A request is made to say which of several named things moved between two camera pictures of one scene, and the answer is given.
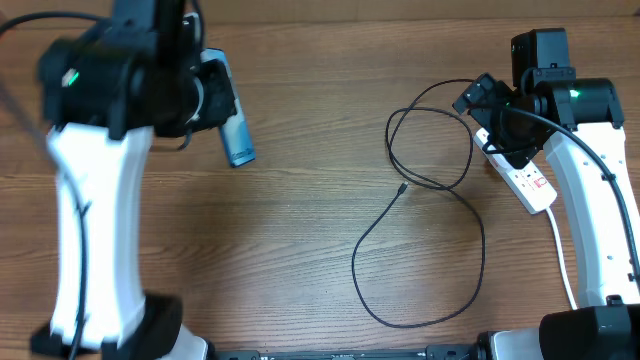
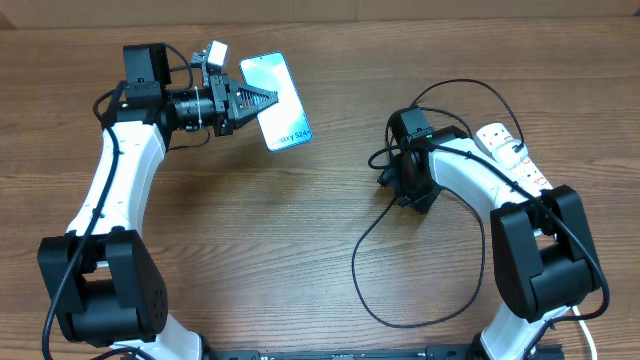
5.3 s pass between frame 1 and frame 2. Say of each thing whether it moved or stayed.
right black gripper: moved
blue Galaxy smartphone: moved
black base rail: stayed
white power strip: stayed
